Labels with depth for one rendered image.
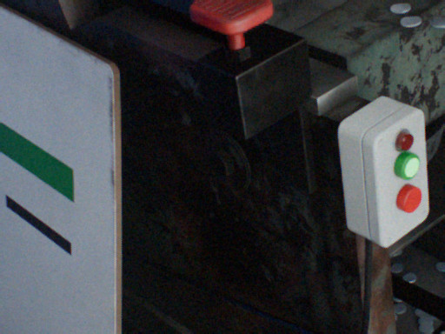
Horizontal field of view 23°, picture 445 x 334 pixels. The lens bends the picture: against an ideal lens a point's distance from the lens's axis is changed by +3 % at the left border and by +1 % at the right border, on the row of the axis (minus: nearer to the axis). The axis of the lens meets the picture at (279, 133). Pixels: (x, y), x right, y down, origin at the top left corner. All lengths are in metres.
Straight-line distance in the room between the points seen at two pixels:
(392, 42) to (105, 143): 0.40
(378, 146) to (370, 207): 0.07
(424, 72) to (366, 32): 0.10
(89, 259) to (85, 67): 0.27
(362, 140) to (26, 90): 0.62
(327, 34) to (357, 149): 0.18
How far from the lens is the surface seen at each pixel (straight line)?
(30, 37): 1.48
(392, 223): 1.09
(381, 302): 1.23
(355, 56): 1.14
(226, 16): 0.98
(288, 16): 1.18
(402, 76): 1.21
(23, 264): 1.67
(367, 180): 1.06
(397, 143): 1.05
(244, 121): 1.02
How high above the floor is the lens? 1.17
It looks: 32 degrees down
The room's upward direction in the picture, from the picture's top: 8 degrees counter-clockwise
